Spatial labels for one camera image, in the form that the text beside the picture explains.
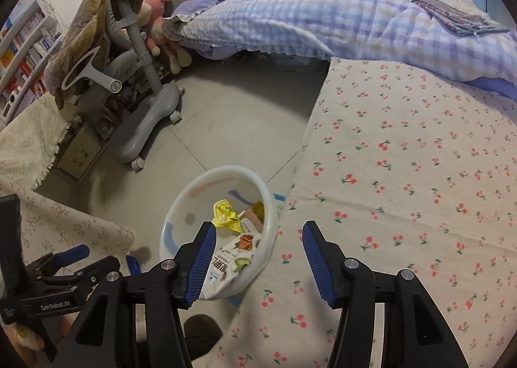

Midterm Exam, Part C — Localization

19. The brown blanket on chair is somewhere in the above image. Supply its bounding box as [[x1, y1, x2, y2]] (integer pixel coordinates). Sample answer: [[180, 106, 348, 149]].
[[44, 0, 143, 110]]

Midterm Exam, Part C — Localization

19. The cream knitted cloth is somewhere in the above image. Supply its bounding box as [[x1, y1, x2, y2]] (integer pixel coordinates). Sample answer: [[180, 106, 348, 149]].
[[1, 93, 77, 189]]

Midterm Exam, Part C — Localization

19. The white snack wrapper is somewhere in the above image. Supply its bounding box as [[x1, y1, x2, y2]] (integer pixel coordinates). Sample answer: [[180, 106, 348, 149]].
[[201, 232, 262, 300]]

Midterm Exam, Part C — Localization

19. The cardboard box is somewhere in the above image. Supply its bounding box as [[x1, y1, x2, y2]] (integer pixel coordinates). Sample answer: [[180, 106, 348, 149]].
[[57, 125, 105, 182]]

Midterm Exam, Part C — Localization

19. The blue plastic strip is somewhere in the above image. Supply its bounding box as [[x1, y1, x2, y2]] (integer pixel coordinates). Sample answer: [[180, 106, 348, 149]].
[[125, 255, 142, 276]]

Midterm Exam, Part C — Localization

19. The yellow snack bag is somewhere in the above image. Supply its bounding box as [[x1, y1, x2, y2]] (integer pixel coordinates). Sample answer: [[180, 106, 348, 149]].
[[251, 201, 265, 223]]

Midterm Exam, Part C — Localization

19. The yellow paper bowl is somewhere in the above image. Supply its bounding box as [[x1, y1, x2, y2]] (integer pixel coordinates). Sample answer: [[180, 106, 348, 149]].
[[212, 199, 244, 233]]

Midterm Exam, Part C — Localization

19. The purple checked duvet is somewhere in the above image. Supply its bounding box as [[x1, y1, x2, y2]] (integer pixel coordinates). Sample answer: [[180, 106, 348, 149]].
[[163, 0, 516, 99]]

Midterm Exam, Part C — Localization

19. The grey swivel chair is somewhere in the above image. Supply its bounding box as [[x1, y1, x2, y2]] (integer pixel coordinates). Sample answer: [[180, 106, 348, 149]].
[[60, 0, 184, 173]]

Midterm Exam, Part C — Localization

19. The person's left hand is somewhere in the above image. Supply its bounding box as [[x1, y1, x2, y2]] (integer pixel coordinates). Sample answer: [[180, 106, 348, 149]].
[[5, 322, 45, 352]]

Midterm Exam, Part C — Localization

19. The folded striped cloth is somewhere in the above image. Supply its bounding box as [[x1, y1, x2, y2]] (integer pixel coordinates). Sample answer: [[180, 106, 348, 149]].
[[411, 0, 510, 37]]

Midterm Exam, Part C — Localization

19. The white cartoon trash bin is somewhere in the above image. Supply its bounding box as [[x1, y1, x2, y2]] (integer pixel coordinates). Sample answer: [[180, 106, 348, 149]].
[[160, 165, 278, 295]]

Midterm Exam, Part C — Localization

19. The pink plush toy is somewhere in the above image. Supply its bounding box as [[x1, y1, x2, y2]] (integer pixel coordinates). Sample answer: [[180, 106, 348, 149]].
[[137, 0, 192, 75]]

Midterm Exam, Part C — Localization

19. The white bookshelf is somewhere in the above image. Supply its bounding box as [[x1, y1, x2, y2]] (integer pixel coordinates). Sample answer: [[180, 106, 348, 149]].
[[1, 1, 63, 126]]

